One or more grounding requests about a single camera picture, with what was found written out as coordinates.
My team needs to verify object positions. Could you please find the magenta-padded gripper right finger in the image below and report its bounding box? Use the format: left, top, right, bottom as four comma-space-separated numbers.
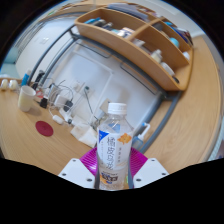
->
128, 147, 170, 190

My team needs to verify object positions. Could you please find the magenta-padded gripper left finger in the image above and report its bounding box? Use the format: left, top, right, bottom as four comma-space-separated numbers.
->
58, 147, 100, 190

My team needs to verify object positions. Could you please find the clear plastic drink bottle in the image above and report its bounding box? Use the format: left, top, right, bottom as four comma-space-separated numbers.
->
96, 102, 135, 192

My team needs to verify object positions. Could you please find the crumpled white tissue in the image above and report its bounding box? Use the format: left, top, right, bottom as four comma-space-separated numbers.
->
69, 121, 99, 149

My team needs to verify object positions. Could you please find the flat round red coaster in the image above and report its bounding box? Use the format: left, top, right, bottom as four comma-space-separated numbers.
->
34, 120, 54, 138

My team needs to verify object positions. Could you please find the small white oval device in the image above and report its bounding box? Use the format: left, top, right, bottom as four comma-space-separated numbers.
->
51, 114, 64, 125

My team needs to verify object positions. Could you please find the wooden wardrobe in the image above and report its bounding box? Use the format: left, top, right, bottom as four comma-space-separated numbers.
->
146, 36, 224, 174

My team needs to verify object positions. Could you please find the black charger block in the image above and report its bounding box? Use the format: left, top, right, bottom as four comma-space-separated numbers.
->
39, 96, 49, 109

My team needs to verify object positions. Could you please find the cream white cup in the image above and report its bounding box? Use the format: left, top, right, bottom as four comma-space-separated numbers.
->
17, 85, 37, 113

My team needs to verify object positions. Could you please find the wrapped round bun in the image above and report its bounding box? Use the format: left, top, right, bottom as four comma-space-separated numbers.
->
0, 78, 10, 92
8, 79, 20, 92

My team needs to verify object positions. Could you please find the wooden shelf unit with items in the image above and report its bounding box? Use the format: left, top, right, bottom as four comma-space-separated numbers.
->
73, 2, 195, 93

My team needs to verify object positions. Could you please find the teal pillow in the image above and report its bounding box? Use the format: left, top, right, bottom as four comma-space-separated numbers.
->
0, 47, 18, 66

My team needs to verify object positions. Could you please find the grey metal shelf frame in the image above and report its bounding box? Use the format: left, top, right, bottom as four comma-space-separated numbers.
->
26, 24, 183, 154

